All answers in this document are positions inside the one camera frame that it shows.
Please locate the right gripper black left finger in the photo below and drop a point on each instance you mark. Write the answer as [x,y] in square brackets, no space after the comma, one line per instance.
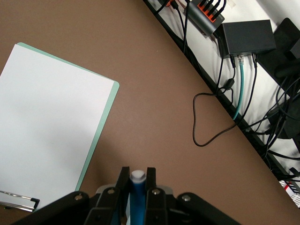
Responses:
[70,211]

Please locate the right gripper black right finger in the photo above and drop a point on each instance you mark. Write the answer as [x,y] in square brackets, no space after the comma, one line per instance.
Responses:
[164,211]

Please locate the blue marker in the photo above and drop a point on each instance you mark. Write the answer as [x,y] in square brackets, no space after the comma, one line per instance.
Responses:
[137,199]

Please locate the green clipboard with metal clip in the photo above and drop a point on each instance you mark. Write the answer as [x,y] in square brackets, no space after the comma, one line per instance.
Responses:
[103,131]

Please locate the white paper sheet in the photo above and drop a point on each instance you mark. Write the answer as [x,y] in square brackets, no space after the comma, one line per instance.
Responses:
[47,112]

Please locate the white red mesh item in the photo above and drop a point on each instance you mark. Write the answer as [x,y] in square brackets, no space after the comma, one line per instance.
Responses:
[294,194]

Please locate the black network box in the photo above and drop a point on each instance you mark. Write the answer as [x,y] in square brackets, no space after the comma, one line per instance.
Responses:
[248,37]

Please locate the grey orange usb hub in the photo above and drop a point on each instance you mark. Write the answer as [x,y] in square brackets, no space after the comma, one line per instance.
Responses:
[201,16]

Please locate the black power adapter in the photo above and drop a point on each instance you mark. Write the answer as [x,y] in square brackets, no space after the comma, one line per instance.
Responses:
[288,47]

